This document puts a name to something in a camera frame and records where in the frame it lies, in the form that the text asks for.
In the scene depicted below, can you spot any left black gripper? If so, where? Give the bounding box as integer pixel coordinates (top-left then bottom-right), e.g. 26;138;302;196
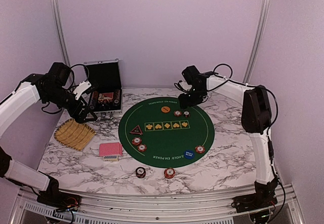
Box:
44;86;97;124

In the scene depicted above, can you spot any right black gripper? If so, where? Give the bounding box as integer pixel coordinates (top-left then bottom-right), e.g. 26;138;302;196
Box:
177;87;204;110

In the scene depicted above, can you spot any orange big blind button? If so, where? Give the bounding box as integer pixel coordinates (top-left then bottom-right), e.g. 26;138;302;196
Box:
161;106;171;113

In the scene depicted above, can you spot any red-backed card deck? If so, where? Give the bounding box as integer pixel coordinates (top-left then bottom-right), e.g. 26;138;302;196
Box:
99;142;123;157

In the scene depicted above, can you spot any blue small blind button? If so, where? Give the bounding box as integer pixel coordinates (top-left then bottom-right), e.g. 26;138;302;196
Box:
183;150;195;160

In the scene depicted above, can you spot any triangular all-in button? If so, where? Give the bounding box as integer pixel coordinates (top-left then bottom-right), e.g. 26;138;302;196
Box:
130;125;143;135

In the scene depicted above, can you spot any red poker chip stack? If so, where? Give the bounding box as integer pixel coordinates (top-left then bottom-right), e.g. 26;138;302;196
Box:
164;168;175;179

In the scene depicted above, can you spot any black poker chip stack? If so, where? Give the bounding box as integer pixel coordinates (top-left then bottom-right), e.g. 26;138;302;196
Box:
135;167;146;178

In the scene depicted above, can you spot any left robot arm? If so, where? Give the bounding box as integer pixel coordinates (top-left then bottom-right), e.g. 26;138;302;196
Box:
1;62;97;206

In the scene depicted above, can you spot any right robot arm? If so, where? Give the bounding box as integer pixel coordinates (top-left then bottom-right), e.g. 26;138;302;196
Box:
174;65;278;208

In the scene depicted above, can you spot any woven bamboo tray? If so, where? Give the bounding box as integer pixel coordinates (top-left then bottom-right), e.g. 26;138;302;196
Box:
54;119;96;151

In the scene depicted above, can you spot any left chip row in case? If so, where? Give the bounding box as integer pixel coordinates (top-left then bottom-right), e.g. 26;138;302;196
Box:
89;91;99;110

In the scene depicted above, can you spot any chip row in case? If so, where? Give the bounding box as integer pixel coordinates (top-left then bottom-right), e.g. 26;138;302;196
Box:
112;89;120;106
89;91;99;110

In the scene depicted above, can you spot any aluminium poker case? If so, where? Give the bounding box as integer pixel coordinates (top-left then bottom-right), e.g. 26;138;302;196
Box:
84;58;123;121

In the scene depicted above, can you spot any card deck in case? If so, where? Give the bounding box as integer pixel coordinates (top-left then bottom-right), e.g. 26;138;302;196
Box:
98;92;114;103

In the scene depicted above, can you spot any right chip row in case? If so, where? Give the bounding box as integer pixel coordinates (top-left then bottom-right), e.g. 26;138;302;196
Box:
112;89;120;106

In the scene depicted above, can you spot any round green poker mat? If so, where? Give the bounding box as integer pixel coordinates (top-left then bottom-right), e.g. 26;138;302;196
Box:
118;97;215;168

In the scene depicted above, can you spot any playing card box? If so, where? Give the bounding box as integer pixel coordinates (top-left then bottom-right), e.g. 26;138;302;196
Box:
103;155;118;162

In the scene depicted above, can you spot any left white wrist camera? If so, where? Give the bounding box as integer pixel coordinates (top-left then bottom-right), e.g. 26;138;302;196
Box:
73;81;99;100

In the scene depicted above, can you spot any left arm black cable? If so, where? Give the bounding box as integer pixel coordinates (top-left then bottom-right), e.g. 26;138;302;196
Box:
40;63;92;115

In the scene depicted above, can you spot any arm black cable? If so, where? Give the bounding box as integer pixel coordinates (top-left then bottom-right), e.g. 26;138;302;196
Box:
212;63;287;209
40;63;92;115

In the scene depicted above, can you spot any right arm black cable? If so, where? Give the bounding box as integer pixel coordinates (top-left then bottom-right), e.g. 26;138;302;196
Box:
212;63;287;209

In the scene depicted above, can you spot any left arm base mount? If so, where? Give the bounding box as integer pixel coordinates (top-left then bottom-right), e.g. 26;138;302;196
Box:
37;189;81;212

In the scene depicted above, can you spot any right aluminium frame post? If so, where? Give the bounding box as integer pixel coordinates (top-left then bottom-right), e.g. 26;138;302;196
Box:
243;0;271;83

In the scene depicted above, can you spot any aluminium frame post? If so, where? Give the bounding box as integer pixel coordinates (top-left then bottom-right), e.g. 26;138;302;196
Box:
51;0;71;66
243;0;271;83

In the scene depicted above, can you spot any front aluminium rail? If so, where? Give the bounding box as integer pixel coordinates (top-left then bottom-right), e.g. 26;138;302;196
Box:
10;183;304;224

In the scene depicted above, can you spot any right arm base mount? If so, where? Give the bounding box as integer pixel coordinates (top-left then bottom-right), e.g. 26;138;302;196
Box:
231;192;278;213

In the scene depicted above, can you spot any left aluminium frame post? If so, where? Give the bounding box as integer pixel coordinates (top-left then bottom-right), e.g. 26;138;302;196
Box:
51;0;71;66

